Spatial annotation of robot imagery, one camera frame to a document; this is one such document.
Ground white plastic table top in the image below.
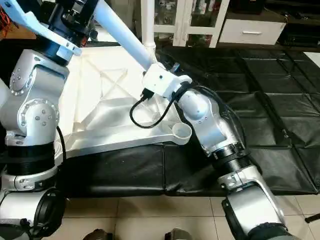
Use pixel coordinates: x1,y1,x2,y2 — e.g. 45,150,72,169
52,42,193,160

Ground white plastic table leg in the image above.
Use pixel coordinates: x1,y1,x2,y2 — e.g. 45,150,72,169
141,0,158,50
92,0,160,76
0,80,12,113

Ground white glass door cabinet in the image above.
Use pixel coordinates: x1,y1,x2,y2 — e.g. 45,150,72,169
140,0,232,48

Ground black work mat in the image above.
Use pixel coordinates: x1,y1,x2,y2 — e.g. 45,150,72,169
0,37,320,198

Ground black right robot foot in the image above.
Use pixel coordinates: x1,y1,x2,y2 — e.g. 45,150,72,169
164,228,196,240

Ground black robot foot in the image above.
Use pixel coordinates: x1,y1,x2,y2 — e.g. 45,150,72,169
81,229,115,240
164,228,196,240

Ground black left robot foot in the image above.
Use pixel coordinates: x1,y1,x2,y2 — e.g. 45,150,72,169
81,229,115,240

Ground black low shelf unit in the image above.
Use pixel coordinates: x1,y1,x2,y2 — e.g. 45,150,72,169
225,0,320,48

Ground white flat board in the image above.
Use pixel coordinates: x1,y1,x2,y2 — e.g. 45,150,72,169
304,50,320,66

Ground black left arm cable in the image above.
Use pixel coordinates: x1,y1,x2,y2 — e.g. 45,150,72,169
54,125,68,166

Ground white drawer unit with handle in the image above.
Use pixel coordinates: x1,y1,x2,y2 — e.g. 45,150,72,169
219,19,288,46

